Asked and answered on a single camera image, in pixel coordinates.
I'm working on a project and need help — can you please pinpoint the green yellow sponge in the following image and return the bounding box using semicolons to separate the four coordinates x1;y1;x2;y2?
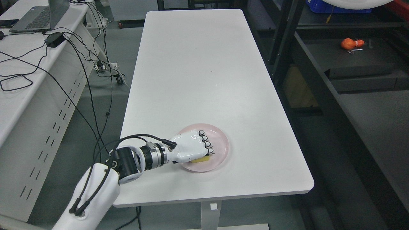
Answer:
190;155;210;163

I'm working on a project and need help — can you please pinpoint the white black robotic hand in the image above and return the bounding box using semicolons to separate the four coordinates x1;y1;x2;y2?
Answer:
166;129;214;163

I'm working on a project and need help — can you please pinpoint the blue plastic crate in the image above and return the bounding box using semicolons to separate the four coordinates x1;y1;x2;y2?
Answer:
305;0;372;14

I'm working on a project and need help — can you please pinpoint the black power adapter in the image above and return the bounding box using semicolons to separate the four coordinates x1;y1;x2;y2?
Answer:
45;32;66;48

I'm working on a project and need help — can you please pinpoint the pink round plate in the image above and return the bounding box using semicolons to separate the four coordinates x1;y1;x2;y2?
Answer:
178;123;229;173

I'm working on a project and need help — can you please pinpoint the white table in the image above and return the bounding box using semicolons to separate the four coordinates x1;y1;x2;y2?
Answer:
114;9;314;230

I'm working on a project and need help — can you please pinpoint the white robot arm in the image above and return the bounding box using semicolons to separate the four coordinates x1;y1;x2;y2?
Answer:
53;138;178;230

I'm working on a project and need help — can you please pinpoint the white power strip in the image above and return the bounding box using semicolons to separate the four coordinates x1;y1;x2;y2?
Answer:
93;63;119;73

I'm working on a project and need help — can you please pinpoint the orange toy on shelf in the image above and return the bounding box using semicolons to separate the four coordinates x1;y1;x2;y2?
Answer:
340;38;365;50

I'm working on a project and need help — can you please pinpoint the grey laptop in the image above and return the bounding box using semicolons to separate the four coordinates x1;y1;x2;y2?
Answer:
9;0;70;33

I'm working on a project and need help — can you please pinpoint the white perforated desk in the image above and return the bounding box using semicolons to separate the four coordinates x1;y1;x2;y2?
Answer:
0;0;101;222

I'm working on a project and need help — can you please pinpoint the black cable on desk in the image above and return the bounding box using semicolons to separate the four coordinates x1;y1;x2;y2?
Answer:
0;51;48;92

